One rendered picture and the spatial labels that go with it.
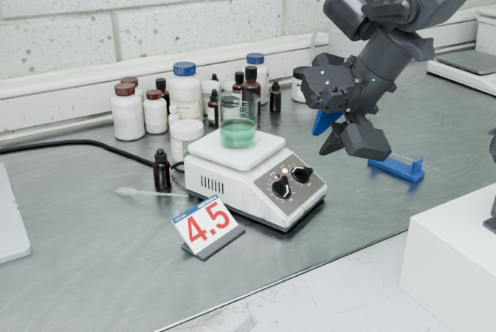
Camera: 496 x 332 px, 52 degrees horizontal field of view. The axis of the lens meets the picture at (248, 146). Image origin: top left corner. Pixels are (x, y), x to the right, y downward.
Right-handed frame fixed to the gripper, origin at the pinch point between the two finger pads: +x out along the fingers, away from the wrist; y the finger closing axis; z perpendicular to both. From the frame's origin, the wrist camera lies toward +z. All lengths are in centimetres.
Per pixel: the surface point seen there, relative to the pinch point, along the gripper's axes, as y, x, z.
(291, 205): 6.0, 11.0, 2.1
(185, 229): 8.2, 16.4, 17.0
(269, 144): -5.2, 10.3, 3.7
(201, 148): -5.8, 14.3, 13.6
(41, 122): -33, 42, 36
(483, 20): -67, 3, -80
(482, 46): -64, 9, -83
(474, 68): -43, 6, -63
